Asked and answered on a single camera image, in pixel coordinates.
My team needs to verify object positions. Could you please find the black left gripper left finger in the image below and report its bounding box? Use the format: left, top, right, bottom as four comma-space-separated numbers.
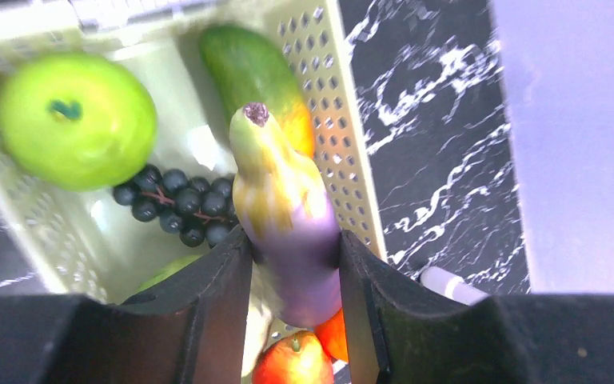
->
0, 228, 252, 383

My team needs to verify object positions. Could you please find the green mango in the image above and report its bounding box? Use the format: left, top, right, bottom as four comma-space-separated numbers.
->
197, 24, 315, 157

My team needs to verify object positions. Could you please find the purple eggplant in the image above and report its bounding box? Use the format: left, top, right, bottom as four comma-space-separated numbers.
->
229, 102, 341, 328

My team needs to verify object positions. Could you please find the dark grape bunch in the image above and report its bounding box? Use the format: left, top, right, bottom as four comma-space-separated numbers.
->
111, 163, 239, 248

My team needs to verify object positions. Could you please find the pale green plastic basket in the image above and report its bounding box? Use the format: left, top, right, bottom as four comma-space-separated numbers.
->
0, 0, 390, 340

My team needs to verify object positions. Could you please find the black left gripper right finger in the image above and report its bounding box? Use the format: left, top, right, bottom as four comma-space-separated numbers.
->
340, 230, 614, 383

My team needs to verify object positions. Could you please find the red apple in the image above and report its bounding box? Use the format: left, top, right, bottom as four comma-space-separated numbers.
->
251, 330, 335, 384

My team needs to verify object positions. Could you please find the white pvc pipe frame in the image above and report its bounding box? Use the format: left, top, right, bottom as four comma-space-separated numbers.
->
419, 266, 489, 306

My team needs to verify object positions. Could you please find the green cucumber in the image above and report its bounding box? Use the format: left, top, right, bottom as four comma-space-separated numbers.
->
134, 254, 202, 294

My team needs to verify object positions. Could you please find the green apple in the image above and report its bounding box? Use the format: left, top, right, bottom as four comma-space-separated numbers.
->
0, 52, 158, 191

